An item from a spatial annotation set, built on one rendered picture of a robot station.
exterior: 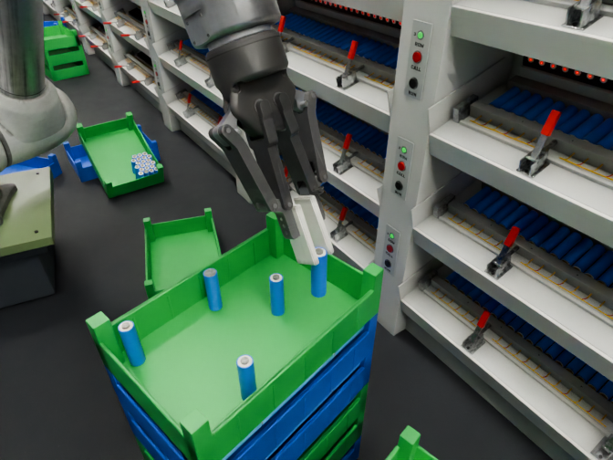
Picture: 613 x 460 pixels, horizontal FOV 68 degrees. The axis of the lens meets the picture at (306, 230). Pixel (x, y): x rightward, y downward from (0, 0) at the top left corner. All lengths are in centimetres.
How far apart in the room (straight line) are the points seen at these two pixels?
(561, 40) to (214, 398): 60
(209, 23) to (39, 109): 87
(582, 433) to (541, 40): 64
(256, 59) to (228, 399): 36
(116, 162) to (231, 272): 121
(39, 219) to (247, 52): 93
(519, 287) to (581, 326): 11
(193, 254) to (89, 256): 31
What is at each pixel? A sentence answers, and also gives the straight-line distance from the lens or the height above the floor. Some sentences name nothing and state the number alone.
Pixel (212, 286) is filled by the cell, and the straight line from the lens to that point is 61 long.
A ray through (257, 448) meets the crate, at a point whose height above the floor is 36.
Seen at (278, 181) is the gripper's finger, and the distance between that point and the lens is 46.
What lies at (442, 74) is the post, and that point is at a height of 63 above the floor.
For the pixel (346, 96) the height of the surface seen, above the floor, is 52.
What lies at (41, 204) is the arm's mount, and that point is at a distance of 134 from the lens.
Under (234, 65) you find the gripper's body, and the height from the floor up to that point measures 74.
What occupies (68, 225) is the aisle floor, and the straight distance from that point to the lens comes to 165.
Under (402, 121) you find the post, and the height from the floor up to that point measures 53.
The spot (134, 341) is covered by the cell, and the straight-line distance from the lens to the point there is 58.
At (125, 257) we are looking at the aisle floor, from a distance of 144.
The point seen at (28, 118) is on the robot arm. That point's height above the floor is 44.
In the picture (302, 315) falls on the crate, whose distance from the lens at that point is 63.
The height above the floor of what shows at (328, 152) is 34.
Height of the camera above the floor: 87
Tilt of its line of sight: 37 degrees down
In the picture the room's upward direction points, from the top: straight up
